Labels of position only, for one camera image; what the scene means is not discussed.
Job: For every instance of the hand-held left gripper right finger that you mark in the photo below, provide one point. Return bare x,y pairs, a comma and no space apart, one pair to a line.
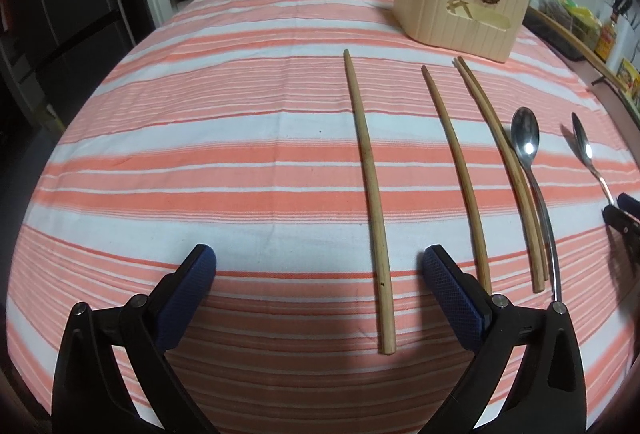
452,294

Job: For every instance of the steel spoon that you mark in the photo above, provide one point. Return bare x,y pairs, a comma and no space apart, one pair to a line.
582,138
525,131

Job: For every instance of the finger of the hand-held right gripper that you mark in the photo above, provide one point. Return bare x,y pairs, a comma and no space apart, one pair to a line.
631,204
625,221

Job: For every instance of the wooden chopstick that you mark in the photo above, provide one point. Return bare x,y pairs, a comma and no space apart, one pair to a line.
523,219
457,174
531,214
370,194

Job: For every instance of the dark refrigerator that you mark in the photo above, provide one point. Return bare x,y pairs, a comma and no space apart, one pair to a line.
60,13

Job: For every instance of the yellow snack packet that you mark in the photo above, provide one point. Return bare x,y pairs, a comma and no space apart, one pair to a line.
582,16

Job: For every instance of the white utensil caddy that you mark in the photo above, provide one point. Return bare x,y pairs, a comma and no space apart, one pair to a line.
630,33

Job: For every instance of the cream utensil holder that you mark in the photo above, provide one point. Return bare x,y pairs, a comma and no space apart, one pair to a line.
430,13

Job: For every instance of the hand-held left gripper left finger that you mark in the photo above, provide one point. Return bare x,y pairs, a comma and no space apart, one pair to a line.
185,294

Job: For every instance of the brown sauce bottle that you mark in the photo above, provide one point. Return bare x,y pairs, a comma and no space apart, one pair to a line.
607,38

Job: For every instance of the orange white striped tablecloth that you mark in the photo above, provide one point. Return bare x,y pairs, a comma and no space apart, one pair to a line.
225,163

